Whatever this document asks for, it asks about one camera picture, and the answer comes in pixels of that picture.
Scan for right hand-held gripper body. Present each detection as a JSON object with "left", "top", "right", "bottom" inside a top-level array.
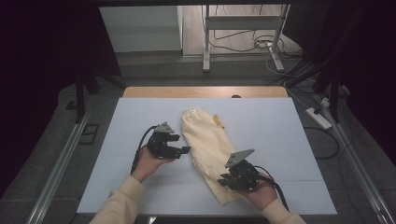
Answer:
[{"left": 221, "top": 147, "right": 260, "bottom": 191}]

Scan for white metal stand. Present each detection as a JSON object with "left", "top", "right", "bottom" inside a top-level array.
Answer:
[{"left": 202, "top": 3, "right": 292, "bottom": 74}]

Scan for light blue mat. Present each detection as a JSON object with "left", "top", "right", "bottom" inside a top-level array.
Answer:
[{"left": 77, "top": 97, "right": 338, "bottom": 217}]

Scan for person's left hand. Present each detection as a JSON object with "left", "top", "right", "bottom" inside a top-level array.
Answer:
[{"left": 130, "top": 146, "right": 176, "bottom": 184}]

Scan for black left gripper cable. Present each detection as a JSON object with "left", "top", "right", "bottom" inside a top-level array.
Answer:
[{"left": 130, "top": 124, "right": 159, "bottom": 175}]

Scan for dark curtain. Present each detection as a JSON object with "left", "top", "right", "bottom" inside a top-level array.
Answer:
[
  {"left": 0, "top": 0, "right": 123, "bottom": 198},
  {"left": 282, "top": 0, "right": 396, "bottom": 166}
]

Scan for white cable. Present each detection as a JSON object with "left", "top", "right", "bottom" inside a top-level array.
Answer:
[{"left": 265, "top": 50, "right": 310, "bottom": 108}]

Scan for tangle of black cables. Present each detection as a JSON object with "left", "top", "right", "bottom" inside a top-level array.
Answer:
[{"left": 207, "top": 28, "right": 304, "bottom": 60}]

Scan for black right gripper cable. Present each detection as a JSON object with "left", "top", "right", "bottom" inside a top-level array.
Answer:
[{"left": 253, "top": 165, "right": 290, "bottom": 213}]

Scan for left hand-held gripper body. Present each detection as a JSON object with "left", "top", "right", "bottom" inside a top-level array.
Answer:
[{"left": 147, "top": 121, "right": 183, "bottom": 160}]

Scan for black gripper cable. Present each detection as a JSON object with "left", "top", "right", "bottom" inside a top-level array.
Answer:
[
  {"left": 253, "top": 165, "right": 290, "bottom": 213},
  {"left": 130, "top": 124, "right": 159, "bottom": 175}
]

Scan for white power strip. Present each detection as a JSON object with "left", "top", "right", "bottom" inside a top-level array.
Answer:
[{"left": 305, "top": 106, "right": 333, "bottom": 131}]

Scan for cream baby pants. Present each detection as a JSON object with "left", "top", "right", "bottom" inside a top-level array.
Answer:
[{"left": 181, "top": 107, "right": 250, "bottom": 206}]

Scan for aluminium rail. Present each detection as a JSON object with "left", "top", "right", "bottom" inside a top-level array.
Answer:
[
  {"left": 26, "top": 111, "right": 92, "bottom": 224},
  {"left": 314, "top": 92, "right": 396, "bottom": 224}
]

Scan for person's right hand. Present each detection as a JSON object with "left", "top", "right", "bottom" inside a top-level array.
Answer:
[{"left": 241, "top": 172, "right": 278, "bottom": 213}]

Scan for black floor cable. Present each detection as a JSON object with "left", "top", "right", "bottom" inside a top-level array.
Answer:
[{"left": 303, "top": 125, "right": 341, "bottom": 161}]

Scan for black metal stand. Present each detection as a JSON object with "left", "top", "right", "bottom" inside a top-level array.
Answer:
[
  {"left": 74, "top": 66, "right": 126, "bottom": 124},
  {"left": 284, "top": 59, "right": 344, "bottom": 124}
]

